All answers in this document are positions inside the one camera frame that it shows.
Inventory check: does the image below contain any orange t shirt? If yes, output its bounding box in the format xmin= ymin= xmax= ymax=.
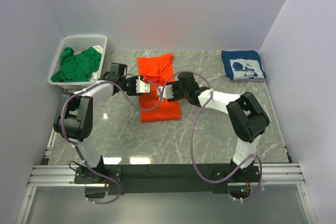
xmin=136 ymin=53 xmax=181 ymax=123

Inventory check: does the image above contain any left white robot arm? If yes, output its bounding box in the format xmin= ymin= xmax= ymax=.
xmin=54 ymin=62 xmax=149 ymax=183

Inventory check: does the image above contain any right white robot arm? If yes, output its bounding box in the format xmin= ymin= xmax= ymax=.
xmin=157 ymin=71 xmax=270 ymax=184

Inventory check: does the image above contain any white garment in basket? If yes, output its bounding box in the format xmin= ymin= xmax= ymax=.
xmin=93 ymin=45 xmax=103 ymax=54

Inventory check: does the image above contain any green t shirt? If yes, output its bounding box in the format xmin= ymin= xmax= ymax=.
xmin=50 ymin=47 xmax=102 ymax=82

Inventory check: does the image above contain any white plastic laundry basket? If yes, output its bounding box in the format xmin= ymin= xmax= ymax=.
xmin=48 ymin=35 xmax=107 ymax=89

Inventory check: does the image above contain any folded blue printed t shirt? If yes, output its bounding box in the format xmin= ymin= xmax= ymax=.
xmin=221 ymin=50 xmax=267 ymax=81

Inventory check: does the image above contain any black base crossbeam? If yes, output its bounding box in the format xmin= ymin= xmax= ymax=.
xmin=74 ymin=164 xmax=260 ymax=195

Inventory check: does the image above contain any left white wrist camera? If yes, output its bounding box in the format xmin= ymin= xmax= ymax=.
xmin=135 ymin=76 xmax=151 ymax=94

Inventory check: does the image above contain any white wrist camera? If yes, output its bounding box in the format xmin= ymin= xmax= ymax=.
xmin=156 ymin=84 xmax=173 ymax=101
xmin=135 ymin=76 xmax=151 ymax=94

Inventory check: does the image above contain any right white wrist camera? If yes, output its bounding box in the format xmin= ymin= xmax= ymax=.
xmin=156 ymin=84 xmax=173 ymax=101

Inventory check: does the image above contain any aluminium frame rail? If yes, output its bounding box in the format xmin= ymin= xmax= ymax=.
xmin=15 ymin=98 xmax=318 ymax=224

